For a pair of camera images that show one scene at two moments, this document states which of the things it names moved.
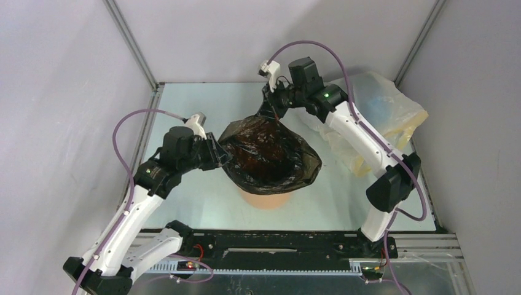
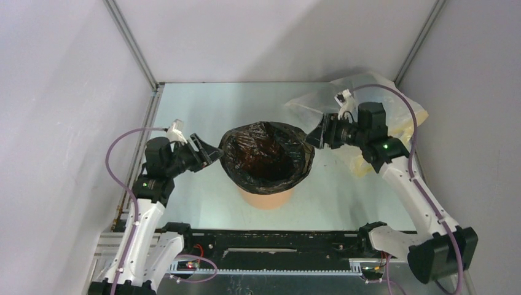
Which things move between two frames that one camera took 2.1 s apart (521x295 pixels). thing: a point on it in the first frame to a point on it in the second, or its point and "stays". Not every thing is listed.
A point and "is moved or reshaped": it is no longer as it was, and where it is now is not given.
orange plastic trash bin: [266, 201] stays
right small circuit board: [376, 270] stays
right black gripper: [270, 103] to [327, 132]
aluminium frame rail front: [426, 246] stays
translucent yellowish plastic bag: [381, 107] stays
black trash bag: [268, 157] is moved or reshaped
